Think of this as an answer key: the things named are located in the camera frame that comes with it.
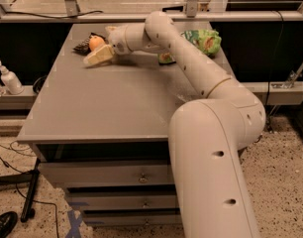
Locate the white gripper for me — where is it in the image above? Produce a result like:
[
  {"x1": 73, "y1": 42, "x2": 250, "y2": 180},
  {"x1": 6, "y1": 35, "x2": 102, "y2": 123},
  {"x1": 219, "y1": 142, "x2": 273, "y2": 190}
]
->
[{"x1": 83, "y1": 25, "x2": 132, "y2": 66}]

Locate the orange fruit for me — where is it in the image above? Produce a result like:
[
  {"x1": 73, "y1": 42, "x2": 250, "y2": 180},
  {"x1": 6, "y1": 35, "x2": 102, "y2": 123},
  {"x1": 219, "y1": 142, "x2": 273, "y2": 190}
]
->
[{"x1": 89, "y1": 36, "x2": 105, "y2": 51}]

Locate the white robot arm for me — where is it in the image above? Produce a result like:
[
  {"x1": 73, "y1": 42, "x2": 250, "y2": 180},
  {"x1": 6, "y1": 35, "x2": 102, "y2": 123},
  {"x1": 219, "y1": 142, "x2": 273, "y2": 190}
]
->
[{"x1": 84, "y1": 11, "x2": 266, "y2": 238}]

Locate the dark rxbar chocolate bar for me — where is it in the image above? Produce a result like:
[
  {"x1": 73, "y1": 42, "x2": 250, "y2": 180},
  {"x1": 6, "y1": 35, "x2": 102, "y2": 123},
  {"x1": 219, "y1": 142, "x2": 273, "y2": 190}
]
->
[{"x1": 73, "y1": 33, "x2": 97, "y2": 55}]

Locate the grey drawer cabinet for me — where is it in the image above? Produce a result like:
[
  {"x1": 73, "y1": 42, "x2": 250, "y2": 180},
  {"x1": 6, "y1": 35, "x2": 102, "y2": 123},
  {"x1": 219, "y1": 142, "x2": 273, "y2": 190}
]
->
[{"x1": 16, "y1": 21, "x2": 262, "y2": 228}]

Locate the green snack bag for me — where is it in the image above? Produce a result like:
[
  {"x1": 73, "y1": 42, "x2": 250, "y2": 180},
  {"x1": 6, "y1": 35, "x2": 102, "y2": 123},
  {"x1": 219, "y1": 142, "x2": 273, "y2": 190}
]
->
[{"x1": 157, "y1": 29, "x2": 222, "y2": 65}]

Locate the white pump bottle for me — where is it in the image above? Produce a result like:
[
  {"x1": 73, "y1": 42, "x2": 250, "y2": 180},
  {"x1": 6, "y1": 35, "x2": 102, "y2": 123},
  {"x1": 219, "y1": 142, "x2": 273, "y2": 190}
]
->
[{"x1": 0, "y1": 60, "x2": 24, "y2": 95}]

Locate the black stand leg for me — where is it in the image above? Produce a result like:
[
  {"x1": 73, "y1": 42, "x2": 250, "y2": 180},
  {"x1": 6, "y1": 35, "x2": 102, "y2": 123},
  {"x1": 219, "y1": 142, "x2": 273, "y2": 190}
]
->
[{"x1": 0, "y1": 160, "x2": 40, "y2": 223}]

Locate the black shoe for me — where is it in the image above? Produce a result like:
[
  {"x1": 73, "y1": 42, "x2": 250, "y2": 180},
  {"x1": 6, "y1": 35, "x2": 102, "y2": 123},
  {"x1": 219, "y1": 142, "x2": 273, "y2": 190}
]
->
[{"x1": 0, "y1": 211, "x2": 18, "y2": 238}]

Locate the metal frame rail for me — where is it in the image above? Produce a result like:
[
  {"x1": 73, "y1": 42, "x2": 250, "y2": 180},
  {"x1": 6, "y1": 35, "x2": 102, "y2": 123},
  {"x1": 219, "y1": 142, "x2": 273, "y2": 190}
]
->
[{"x1": 0, "y1": 11, "x2": 303, "y2": 24}]

